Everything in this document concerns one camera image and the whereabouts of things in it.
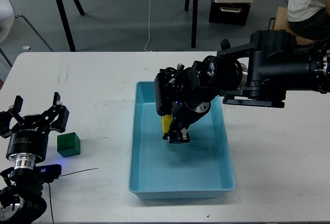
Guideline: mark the seated person white shirt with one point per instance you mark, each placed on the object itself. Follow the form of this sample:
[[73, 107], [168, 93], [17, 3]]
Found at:
[[309, 18]]

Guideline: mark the black tripod legs left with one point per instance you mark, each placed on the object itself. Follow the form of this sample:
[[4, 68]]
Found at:
[[65, 22]]

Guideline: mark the yellow wooden block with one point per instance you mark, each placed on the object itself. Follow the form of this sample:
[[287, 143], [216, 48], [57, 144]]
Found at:
[[166, 121]]

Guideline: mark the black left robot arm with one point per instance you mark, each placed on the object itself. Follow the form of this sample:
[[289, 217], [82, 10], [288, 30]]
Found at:
[[21, 199]]

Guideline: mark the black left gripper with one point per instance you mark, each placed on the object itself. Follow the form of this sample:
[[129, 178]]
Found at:
[[32, 138]]

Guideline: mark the black storage box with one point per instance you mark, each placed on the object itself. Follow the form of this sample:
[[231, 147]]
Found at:
[[229, 13]]

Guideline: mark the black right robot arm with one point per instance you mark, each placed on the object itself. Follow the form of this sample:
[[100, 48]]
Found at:
[[255, 74]]

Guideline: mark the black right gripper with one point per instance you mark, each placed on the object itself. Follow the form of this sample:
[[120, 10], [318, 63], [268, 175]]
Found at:
[[183, 116]]

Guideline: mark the green wooden block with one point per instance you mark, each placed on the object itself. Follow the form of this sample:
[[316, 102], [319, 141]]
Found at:
[[68, 144]]

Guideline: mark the blue plastic tray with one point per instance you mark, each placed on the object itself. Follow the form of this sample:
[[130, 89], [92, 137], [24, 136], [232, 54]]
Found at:
[[201, 168]]

